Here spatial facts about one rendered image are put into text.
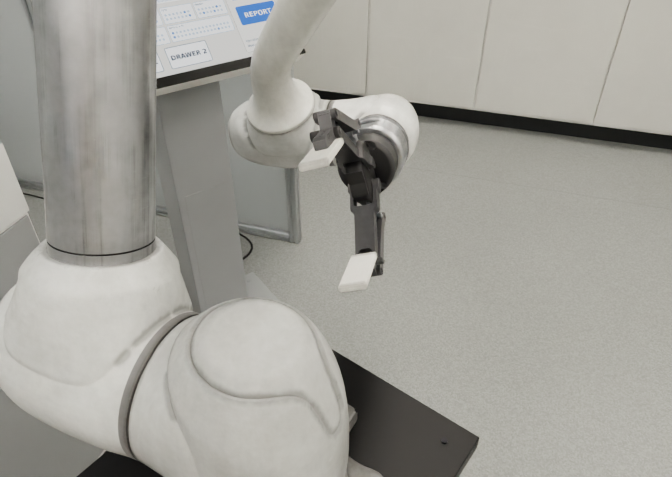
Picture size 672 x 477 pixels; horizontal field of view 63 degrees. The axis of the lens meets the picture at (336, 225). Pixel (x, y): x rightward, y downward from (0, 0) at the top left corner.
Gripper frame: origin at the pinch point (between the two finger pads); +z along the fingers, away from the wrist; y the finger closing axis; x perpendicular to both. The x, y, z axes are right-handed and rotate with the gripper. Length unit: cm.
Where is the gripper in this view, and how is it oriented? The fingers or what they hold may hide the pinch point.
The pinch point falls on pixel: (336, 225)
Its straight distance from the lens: 54.6
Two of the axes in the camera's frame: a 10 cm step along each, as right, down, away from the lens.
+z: -2.2, 4.3, -8.7
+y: -2.8, -8.9, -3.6
